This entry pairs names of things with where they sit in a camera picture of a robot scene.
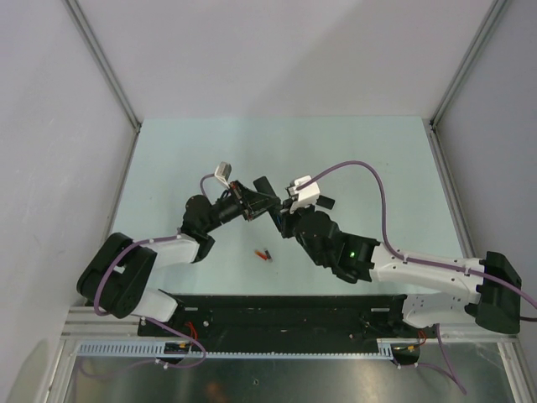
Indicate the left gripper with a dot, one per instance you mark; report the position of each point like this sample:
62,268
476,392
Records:
242,192

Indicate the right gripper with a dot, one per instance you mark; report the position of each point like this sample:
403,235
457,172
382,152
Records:
288,217

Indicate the black remote control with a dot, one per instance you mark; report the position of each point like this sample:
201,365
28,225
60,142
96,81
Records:
262,185

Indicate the black battery cover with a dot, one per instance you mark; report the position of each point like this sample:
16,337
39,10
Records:
325,202

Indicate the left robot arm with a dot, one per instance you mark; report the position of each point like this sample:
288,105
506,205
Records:
116,279

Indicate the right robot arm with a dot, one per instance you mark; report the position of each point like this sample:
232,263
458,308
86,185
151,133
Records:
483,290

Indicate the silver black battery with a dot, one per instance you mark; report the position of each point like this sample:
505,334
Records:
268,255

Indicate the orange battery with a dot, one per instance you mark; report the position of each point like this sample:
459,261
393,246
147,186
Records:
261,255

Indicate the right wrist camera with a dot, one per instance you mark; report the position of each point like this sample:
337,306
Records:
303,193

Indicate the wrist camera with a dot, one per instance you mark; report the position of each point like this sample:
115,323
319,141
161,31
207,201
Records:
222,174
303,193

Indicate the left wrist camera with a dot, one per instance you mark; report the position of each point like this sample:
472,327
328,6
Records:
222,174

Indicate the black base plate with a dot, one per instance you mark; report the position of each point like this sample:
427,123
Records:
281,320

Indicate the grey slotted cable duct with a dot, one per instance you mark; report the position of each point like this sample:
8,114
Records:
346,349

